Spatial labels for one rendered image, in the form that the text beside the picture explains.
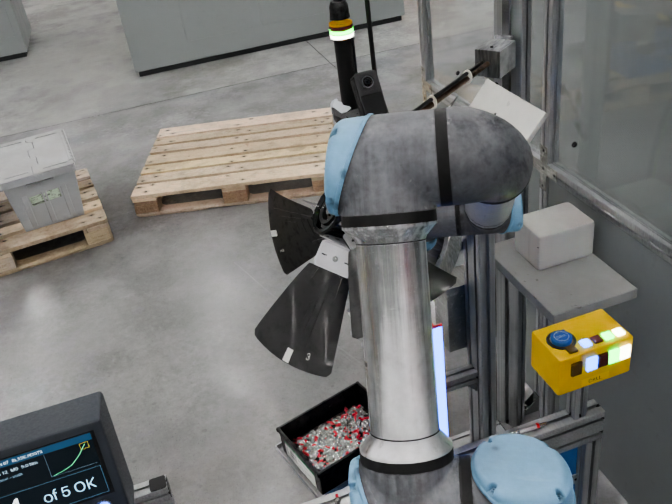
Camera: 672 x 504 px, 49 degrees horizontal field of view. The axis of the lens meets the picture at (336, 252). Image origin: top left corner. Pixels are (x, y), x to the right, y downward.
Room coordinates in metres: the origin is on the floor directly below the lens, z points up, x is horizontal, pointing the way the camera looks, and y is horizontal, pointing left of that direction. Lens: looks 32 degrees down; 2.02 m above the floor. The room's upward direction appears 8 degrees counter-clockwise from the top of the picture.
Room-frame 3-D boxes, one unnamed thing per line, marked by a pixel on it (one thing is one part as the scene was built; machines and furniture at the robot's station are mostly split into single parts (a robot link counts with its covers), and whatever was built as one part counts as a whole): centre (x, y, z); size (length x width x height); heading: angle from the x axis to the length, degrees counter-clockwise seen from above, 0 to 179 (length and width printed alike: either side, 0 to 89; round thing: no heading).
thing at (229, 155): (4.35, 0.51, 0.07); 1.20 x 1.00 x 0.15; 87
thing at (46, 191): (3.93, 1.61, 0.31); 0.60 x 0.42 x 0.33; 20
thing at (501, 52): (1.83, -0.48, 1.37); 0.10 x 0.07 x 0.09; 139
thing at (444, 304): (1.66, -0.34, 0.73); 0.15 x 0.09 x 0.22; 104
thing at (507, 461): (0.58, -0.17, 1.26); 0.13 x 0.12 x 0.14; 79
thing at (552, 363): (1.08, -0.44, 1.02); 0.16 x 0.10 x 0.11; 104
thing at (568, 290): (1.60, -0.57, 0.85); 0.36 x 0.24 x 0.03; 14
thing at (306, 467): (1.12, 0.05, 0.85); 0.22 x 0.17 x 0.07; 120
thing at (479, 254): (1.57, -0.36, 0.58); 0.09 x 0.05 x 1.15; 14
